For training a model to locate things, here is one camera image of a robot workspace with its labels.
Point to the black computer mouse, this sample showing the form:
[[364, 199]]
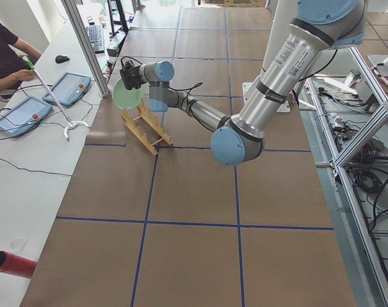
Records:
[[61, 58]]

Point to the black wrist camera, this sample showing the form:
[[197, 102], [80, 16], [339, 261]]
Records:
[[127, 63]]

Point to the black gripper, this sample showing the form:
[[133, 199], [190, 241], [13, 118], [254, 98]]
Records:
[[132, 80]]

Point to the light green plate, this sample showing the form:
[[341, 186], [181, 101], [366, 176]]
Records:
[[127, 99]]

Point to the red cylinder tube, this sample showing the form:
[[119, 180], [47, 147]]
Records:
[[16, 265]]

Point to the blue teach pendant near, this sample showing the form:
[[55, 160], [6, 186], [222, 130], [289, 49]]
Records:
[[24, 116]]

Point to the wooden plate rack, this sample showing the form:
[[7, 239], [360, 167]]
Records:
[[145, 126]]

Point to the aluminium frame post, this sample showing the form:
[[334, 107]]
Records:
[[79, 28]]

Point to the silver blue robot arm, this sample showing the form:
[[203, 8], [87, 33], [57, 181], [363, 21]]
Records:
[[317, 26]]

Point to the aluminium lattice frame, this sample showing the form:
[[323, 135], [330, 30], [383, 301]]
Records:
[[351, 126]]

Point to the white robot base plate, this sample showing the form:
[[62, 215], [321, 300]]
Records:
[[249, 88]]

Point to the black computer keyboard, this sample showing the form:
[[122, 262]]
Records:
[[96, 37]]

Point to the blue teach pendant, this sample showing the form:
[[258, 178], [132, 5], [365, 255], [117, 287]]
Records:
[[70, 87], [24, 116]]

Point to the person forearm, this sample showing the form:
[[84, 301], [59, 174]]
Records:
[[7, 82]]

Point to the grabber stick tool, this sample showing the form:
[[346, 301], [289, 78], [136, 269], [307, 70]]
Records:
[[71, 124]]

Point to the person right hand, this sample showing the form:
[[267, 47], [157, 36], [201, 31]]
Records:
[[24, 75]]

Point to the blue teach pendant far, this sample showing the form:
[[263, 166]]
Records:
[[70, 87]]

